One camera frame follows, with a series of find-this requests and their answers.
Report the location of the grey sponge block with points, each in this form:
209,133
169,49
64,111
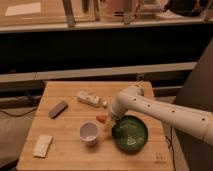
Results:
57,109

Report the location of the white ceramic cup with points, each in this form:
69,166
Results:
88,133

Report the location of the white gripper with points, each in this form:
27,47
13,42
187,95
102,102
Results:
111,122

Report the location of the wooden table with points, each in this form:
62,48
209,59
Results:
67,152

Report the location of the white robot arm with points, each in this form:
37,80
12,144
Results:
197,123

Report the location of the clear plastic bottle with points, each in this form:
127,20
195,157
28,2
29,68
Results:
91,99

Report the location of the green bowl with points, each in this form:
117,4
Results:
130,134

